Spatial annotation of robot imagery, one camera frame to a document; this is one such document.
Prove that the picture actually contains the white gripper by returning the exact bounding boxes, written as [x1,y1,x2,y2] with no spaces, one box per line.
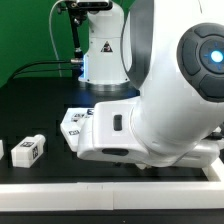
[77,99,224,168]

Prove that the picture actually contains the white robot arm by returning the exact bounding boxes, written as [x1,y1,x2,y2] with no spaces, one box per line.
[77,0,224,168]

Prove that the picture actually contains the white chair back panel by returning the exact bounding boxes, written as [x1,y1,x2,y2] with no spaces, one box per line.
[64,108,94,122]

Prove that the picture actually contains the white long chair side front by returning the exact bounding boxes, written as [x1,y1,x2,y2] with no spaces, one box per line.
[60,118,86,152]

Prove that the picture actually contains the white part at left edge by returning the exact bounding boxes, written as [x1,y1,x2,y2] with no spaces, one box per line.
[0,140,4,160]

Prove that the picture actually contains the black cables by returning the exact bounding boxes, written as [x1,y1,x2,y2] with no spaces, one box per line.
[7,59,84,83]

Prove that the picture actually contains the grey cable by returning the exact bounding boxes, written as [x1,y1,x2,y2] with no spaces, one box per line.
[48,0,68,78]

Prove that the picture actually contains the black camera stand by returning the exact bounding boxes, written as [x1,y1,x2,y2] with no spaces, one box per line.
[56,0,113,59]

